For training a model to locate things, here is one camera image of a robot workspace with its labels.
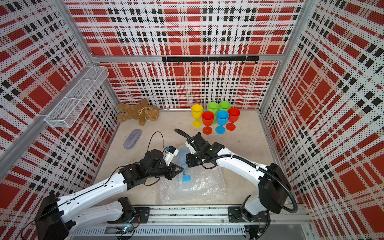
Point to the purple glass in bubble wrap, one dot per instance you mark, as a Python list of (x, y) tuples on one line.
[(132, 139)]

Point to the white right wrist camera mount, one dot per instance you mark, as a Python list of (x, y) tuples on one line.
[(199, 146)]

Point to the yellow glass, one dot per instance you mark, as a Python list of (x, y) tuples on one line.
[(197, 112)]

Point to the brown teddy bear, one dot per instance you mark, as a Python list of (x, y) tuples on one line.
[(142, 112)]

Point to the bubble wrap sheet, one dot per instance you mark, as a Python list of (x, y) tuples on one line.
[(194, 186)]

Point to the black hook rail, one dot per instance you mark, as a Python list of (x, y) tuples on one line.
[(211, 59)]

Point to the white wire mesh basket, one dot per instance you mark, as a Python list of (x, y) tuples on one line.
[(67, 111)]

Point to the light blue glass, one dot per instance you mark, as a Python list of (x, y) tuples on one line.
[(222, 118)]

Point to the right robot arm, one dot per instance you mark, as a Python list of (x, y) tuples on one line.
[(274, 190)]

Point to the red glass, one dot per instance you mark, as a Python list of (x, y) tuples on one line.
[(234, 115)]

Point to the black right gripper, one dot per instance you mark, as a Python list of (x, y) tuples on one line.
[(191, 163)]

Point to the pink glass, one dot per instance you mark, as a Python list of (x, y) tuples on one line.
[(208, 119)]

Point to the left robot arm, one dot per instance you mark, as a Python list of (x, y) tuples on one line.
[(57, 218)]

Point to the green wine glass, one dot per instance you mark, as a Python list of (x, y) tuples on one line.
[(213, 108), (224, 106)]

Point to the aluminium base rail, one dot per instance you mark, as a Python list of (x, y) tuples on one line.
[(206, 222)]

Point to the green circuit board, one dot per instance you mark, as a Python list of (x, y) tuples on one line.
[(124, 231)]

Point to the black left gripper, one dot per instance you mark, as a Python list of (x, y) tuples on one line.
[(172, 173)]

